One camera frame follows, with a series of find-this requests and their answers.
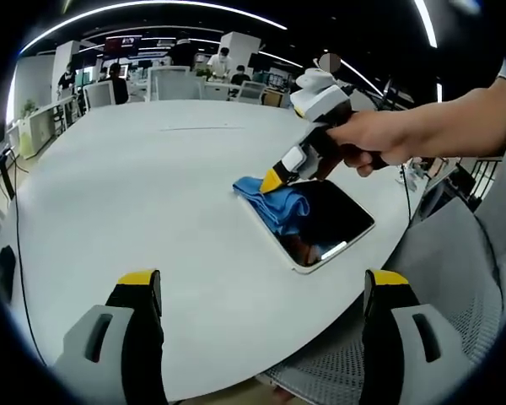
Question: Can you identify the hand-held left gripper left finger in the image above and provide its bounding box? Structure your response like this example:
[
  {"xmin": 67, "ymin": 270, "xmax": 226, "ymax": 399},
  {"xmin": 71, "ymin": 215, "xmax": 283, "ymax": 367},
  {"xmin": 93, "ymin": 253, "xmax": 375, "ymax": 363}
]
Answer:
[{"xmin": 52, "ymin": 267, "xmax": 168, "ymax": 405}]

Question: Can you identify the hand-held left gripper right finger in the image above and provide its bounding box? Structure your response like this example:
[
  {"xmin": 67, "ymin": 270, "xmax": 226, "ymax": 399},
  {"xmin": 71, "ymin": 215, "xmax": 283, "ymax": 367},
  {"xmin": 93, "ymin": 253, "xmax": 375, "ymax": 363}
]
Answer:
[{"xmin": 360, "ymin": 268, "xmax": 476, "ymax": 405}]

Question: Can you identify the blue cleaning cloth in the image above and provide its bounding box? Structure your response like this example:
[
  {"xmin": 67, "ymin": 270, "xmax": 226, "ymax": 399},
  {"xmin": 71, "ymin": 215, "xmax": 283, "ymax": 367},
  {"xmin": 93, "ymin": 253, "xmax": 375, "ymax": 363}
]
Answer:
[{"xmin": 232, "ymin": 175, "xmax": 311, "ymax": 235}]

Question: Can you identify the black tablet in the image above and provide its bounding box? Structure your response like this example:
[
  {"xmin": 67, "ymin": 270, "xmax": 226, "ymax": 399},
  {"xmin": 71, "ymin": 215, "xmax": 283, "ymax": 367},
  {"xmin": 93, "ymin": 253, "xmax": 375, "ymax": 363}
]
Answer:
[{"xmin": 235, "ymin": 179, "xmax": 376, "ymax": 276}]

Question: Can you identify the person's right hand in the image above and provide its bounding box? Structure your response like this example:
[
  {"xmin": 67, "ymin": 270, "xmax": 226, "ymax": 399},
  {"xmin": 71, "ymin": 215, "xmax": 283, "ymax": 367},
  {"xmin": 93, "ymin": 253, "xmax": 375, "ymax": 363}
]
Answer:
[{"xmin": 326, "ymin": 110, "xmax": 411, "ymax": 178}]

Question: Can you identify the grey mesh office chair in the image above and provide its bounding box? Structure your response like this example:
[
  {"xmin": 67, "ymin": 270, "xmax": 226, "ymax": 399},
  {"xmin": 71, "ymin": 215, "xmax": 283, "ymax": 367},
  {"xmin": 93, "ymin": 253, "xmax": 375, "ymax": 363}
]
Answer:
[{"xmin": 256, "ymin": 195, "xmax": 503, "ymax": 405}]

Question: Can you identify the black oval object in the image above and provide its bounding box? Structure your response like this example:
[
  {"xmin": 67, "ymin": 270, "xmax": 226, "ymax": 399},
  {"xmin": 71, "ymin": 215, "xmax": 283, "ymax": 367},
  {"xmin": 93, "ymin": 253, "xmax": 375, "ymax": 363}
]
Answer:
[{"xmin": 0, "ymin": 245, "xmax": 18, "ymax": 304}]

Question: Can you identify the large white mesh office chair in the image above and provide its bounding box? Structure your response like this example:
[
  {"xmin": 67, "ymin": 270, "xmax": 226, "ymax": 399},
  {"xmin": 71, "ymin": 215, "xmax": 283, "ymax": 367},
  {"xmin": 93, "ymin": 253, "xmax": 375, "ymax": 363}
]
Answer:
[{"xmin": 148, "ymin": 66, "xmax": 204, "ymax": 102}]

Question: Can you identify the black metal railing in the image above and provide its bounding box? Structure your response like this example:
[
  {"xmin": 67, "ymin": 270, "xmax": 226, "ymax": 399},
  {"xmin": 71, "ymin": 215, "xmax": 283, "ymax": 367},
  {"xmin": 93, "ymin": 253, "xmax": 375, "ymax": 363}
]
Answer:
[{"xmin": 466, "ymin": 157, "xmax": 503, "ymax": 204}]

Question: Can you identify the long ceiling light strip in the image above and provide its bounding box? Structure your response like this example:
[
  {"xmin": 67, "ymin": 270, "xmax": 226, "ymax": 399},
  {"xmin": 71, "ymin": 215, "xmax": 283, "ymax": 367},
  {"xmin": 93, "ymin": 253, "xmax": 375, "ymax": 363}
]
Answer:
[{"xmin": 19, "ymin": 6, "xmax": 288, "ymax": 55}]

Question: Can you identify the white low cabinet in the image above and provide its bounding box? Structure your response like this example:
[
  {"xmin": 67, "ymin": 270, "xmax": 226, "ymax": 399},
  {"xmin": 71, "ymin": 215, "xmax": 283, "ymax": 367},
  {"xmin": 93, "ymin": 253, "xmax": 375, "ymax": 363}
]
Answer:
[{"xmin": 18, "ymin": 111, "xmax": 57, "ymax": 160}]

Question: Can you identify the thin hanging cable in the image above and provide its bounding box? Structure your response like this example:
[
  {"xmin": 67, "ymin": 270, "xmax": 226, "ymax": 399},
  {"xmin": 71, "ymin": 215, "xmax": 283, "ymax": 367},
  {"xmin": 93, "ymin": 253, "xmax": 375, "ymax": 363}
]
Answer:
[{"xmin": 399, "ymin": 163, "xmax": 413, "ymax": 221}]

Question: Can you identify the thin black cable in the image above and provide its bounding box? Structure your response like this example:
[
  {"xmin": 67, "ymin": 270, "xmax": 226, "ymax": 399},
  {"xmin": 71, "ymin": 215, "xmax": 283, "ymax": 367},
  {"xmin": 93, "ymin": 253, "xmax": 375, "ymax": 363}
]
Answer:
[{"xmin": 0, "ymin": 146, "xmax": 48, "ymax": 367}]

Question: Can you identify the wall display screen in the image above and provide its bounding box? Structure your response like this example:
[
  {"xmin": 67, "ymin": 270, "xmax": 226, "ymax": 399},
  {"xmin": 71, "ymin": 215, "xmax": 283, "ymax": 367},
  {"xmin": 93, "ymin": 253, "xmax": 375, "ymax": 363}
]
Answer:
[{"xmin": 105, "ymin": 35, "xmax": 143, "ymax": 55}]

